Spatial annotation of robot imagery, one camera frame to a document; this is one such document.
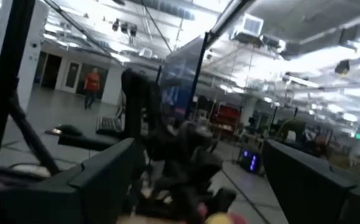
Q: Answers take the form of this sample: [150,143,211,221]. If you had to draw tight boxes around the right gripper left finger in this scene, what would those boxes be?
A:
[45,138,146,224]

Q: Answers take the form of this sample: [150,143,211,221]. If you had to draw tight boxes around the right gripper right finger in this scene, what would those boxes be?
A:
[262,139,360,224]

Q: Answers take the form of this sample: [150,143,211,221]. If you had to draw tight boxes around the red round toy fruit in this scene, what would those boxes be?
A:
[229,212,249,224]

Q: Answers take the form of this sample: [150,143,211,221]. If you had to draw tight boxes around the yellow toy pear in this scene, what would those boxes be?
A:
[205,212,234,224]

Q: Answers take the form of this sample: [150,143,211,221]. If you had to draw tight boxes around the black keyboard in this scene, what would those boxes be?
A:
[95,115,124,133]

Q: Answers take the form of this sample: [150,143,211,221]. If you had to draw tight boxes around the black computer mouse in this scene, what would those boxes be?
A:
[55,123,84,137]

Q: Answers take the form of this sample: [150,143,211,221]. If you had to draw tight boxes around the black computer with blue lights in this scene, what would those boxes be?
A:
[240,146,263,174]

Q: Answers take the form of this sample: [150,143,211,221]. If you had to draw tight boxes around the red tool cabinet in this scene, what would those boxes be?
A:
[210,105,241,131]

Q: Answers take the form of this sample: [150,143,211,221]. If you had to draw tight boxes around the person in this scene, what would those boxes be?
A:
[83,67,101,110]

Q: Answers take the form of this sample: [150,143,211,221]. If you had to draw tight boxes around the computer monitor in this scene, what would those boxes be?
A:
[158,32,210,125]

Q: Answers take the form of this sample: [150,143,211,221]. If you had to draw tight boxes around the ceiling air conditioner unit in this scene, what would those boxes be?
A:
[232,12,286,52]

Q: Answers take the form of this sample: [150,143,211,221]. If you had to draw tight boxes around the black aluminium rig frame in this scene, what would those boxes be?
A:
[0,0,61,183]

